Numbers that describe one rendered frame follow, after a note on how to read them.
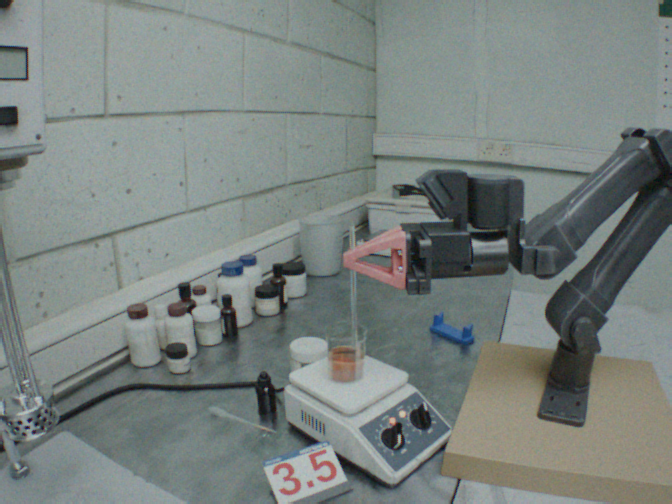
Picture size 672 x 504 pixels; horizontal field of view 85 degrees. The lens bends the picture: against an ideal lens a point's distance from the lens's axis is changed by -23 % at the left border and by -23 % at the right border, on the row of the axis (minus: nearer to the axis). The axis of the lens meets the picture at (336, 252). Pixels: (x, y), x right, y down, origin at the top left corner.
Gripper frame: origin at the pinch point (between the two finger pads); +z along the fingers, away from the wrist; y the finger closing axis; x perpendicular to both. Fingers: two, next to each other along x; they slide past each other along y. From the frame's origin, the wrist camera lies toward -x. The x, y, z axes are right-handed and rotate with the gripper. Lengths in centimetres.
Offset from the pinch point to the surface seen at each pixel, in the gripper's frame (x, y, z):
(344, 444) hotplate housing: 21.0, 9.7, 1.5
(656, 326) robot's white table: 28, -27, -73
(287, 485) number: 22.5, 15.8, 8.1
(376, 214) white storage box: 16, -112, -10
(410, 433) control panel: 20.5, 8.7, -6.8
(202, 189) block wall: -4, -48, 34
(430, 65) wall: -44, -145, -38
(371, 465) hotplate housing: 22.0, 12.8, -1.7
